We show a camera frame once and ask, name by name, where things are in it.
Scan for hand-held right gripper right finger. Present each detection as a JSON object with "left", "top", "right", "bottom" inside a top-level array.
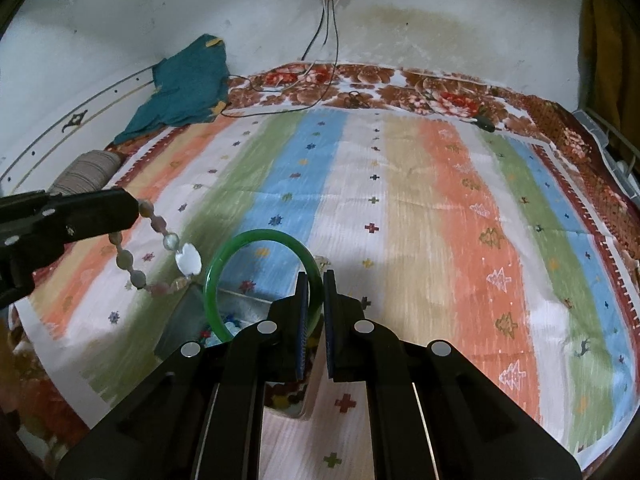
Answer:
[{"left": 322, "top": 269, "right": 583, "bottom": 480}]

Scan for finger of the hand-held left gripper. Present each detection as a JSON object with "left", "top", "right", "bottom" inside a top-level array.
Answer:
[{"left": 0, "top": 187, "right": 141, "bottom": 261}]

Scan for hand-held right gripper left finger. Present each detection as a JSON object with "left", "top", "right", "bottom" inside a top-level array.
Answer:
[{"left": 55, "top": 271, "right": 311, "bottom": 480}]

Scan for dark and yellow bead bracelet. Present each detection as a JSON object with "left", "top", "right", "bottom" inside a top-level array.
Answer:
[{"left": 265, "top": 382, "right": 307, "bottom": 411}]

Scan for blue multicolour bead bracelet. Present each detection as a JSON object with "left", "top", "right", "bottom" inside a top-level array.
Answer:
[{"left": 200, "top": 312, "right": 251, "bottom": 348}]

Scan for pale stone bead bracelet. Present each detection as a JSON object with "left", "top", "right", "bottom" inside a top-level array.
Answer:
[{"left": 107, "top": 199, "right": 202, "bottom": 295}]

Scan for green jade bangle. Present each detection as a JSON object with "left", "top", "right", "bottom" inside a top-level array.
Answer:
[{"left": 204, "top": 229, "right": 325, "bottom": 341}]

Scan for silver metal tin box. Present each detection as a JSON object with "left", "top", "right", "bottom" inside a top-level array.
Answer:
[{"left": 152, "top": 255, "right": 333, "bottom": 421}]

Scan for striped rolled pillow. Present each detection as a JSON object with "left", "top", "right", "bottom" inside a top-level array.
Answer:
[{"left": 47, "top": 150, "right": 123, "bottom": 196}]

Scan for teal cloth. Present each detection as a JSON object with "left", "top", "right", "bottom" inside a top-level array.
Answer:
[{"left": 114, "top": 34, "right": 231, "bottom": 146}]

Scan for colourful striped mat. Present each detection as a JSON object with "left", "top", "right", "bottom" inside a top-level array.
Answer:
[{"left": 27, "top": 105, "right": 636, "bottom": 466}]

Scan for yellow curtain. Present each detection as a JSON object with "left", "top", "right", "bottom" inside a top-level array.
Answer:
[{"left": 580, "top": 0, "right": 640, "bottom": 161}]

